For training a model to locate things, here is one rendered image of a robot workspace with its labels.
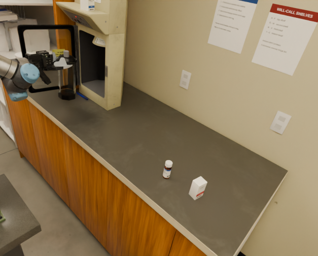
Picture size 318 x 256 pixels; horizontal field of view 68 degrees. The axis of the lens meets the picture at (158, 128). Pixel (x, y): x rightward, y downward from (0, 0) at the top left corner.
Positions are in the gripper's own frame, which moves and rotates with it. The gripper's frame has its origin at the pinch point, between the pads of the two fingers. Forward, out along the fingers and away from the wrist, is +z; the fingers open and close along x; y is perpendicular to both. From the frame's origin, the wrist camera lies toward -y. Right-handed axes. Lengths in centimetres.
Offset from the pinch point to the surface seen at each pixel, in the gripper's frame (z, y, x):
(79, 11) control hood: 6.6, 27.0, -4.9
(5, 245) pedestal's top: -59, -31, -62
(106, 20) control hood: 16.2, 24.7, -13.5
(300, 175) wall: 62, -30, -123
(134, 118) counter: 27, -29, -30
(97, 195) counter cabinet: -8, -67, -39
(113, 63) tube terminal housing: 22.5, 1.1, -13.4
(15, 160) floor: -12, -123, 86
